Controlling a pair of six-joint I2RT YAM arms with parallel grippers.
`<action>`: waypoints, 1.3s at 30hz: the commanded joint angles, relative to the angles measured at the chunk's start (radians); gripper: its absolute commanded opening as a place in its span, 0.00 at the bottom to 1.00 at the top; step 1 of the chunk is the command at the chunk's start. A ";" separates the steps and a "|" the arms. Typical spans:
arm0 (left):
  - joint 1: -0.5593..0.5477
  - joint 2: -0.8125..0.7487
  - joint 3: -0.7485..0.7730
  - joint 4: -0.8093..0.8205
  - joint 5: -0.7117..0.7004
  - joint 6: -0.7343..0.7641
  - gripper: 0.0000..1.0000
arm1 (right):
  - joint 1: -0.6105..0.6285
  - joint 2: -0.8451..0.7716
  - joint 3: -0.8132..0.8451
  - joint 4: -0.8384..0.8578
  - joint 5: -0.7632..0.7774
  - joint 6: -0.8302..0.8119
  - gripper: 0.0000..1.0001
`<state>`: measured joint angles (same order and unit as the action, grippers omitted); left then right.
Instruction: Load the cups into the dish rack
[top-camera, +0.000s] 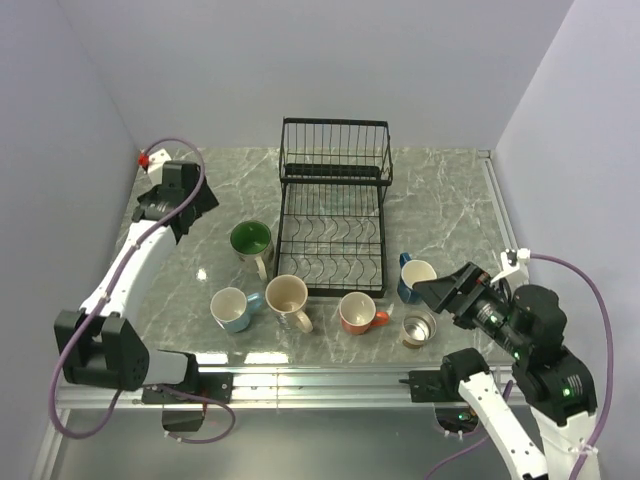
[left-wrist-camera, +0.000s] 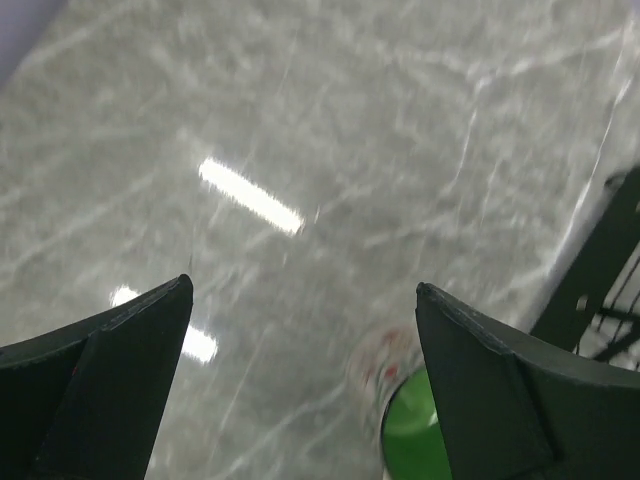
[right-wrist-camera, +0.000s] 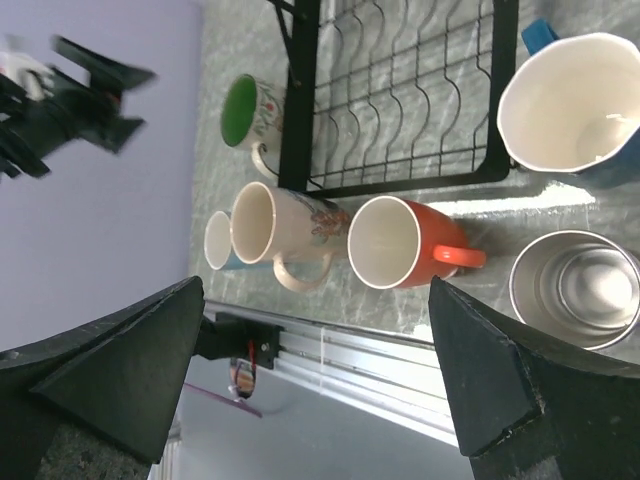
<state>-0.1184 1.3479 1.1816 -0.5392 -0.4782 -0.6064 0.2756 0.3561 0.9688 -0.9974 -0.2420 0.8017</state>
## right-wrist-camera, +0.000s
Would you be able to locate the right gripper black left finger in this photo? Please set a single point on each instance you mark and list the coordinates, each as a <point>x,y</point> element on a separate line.
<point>98,401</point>

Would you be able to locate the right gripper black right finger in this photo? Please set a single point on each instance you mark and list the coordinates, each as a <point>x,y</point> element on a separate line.
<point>526,405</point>

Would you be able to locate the cream mug green interior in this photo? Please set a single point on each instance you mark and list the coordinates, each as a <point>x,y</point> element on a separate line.
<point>252,119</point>

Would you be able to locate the tall cream coral-pattern mug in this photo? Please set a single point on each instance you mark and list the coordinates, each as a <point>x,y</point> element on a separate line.
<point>282,226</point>

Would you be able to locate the dark blue mug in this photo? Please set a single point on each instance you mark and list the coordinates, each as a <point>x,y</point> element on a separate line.
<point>571,111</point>

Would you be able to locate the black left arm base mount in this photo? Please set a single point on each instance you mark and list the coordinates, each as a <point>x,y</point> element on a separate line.
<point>231,336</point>

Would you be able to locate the orange mug white interior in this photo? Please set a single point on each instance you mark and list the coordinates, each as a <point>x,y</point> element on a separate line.
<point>396,243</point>

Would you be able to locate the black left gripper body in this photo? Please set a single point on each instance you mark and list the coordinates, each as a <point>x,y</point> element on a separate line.
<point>91,111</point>

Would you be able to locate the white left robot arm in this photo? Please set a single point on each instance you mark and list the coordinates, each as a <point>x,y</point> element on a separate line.
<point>25,81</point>

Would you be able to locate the black wire dish rack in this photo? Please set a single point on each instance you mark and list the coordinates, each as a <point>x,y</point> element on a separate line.
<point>392,96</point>

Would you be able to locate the stainless steel cup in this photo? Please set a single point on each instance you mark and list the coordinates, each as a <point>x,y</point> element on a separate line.
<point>577,286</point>

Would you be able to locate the light blue mug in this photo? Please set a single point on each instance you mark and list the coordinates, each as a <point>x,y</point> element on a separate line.
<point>218,248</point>

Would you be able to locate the aluminium rail table edge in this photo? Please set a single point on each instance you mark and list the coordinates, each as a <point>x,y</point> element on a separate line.
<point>394,378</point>

